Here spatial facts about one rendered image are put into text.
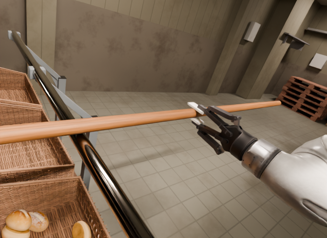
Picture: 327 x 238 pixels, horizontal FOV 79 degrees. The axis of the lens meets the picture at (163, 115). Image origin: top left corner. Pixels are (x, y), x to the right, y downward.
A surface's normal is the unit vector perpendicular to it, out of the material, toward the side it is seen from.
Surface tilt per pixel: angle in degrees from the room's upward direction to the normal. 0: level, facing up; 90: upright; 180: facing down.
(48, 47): 90
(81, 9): 90
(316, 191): 57
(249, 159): 90
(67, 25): 90
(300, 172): 36
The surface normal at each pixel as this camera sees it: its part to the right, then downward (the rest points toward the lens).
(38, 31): 0.57, 0.51
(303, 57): -0.77, 0.06
